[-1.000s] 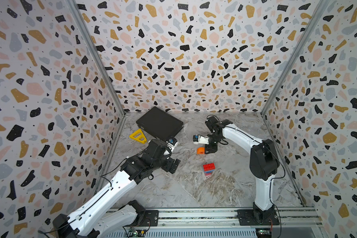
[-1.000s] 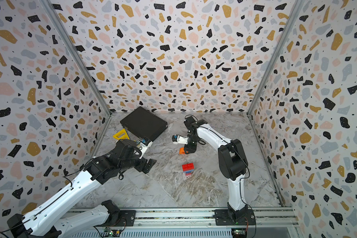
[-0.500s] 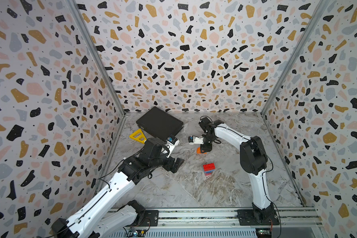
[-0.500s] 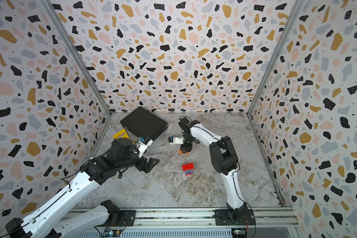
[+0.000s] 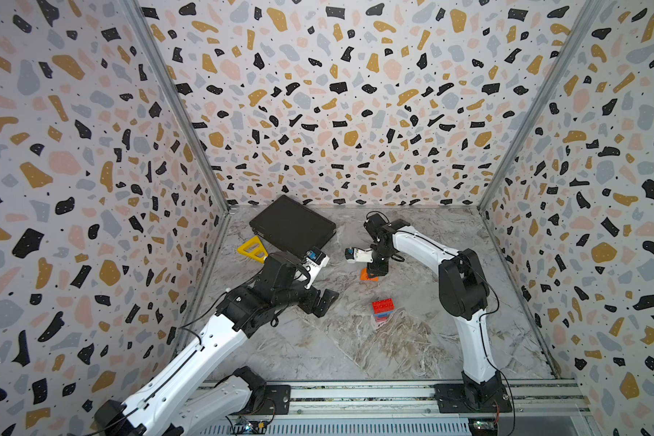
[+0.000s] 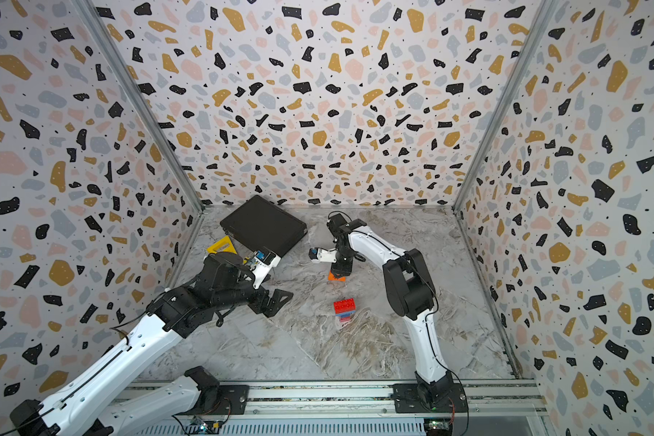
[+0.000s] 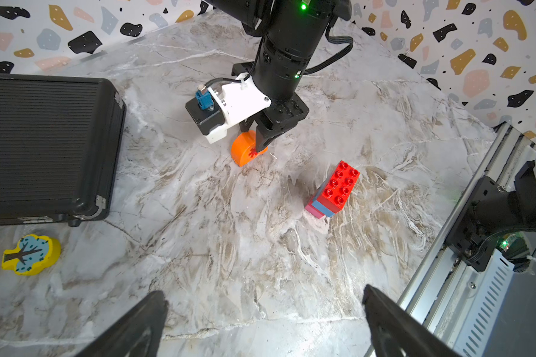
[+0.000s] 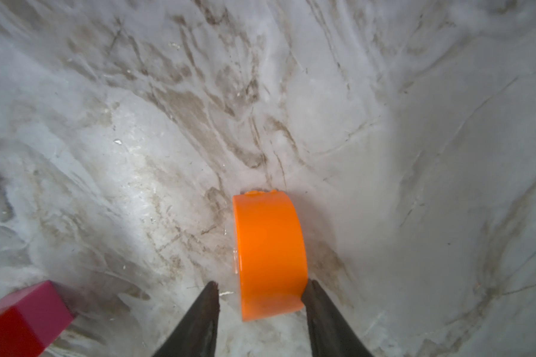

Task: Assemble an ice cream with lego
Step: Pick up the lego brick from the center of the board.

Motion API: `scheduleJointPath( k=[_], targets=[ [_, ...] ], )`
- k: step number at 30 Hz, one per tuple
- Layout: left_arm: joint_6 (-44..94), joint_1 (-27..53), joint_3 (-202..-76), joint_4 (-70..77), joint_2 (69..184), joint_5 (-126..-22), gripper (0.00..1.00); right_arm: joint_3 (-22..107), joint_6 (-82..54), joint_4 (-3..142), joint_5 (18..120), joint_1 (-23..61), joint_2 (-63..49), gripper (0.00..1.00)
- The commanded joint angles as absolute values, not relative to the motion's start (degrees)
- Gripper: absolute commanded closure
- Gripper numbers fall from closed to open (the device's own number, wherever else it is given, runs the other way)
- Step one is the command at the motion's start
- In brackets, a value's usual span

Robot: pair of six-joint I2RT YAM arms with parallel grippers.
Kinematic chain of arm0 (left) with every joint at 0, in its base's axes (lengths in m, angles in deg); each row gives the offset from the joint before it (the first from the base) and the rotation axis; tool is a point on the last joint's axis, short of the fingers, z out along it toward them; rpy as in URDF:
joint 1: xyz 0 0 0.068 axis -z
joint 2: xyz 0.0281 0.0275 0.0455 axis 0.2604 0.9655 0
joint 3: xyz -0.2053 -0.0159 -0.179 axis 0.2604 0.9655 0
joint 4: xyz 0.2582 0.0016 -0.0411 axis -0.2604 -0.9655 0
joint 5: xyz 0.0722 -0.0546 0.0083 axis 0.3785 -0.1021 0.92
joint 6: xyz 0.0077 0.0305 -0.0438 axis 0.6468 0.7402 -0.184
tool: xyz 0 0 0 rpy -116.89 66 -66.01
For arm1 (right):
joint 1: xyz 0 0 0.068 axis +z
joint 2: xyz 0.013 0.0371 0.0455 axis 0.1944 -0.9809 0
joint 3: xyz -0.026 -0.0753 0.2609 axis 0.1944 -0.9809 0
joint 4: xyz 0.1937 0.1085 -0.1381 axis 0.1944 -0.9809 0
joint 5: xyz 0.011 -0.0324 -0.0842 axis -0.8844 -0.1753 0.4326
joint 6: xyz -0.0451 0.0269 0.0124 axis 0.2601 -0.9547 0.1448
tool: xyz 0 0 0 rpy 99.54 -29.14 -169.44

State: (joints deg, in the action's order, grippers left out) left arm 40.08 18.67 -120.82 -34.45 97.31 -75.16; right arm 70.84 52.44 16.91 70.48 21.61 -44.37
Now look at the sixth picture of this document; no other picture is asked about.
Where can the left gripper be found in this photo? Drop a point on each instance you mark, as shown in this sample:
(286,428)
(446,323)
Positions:
(261,305)

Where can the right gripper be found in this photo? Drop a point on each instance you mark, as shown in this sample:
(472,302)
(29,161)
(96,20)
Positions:
(337,271)

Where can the orange round lego piece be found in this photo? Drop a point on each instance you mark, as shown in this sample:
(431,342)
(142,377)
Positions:
(334,278)

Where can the red long lego brick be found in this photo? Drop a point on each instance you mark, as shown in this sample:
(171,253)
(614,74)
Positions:
(344,307)

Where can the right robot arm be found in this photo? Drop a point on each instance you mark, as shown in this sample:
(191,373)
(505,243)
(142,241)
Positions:
(409,290)

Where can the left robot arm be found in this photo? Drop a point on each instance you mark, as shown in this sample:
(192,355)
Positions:
(84,406)

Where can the yellow triangle piece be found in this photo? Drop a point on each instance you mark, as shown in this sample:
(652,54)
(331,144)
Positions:
(224,245)

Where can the black flat case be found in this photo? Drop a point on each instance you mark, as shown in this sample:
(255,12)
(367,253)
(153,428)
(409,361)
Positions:
(260,225)

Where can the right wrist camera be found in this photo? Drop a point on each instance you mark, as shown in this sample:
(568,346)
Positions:
(321,255)

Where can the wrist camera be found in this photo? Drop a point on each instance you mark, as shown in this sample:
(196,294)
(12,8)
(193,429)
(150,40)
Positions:
(321,255)
(261,264)

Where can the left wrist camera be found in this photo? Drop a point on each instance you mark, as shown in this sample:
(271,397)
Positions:
(261,264)

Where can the aluminium rail frame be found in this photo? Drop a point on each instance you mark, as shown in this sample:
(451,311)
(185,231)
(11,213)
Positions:
(356,408)

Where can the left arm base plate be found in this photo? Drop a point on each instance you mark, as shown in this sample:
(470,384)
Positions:
(225,399)

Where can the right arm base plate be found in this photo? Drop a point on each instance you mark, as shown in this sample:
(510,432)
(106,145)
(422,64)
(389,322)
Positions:
(413,398)

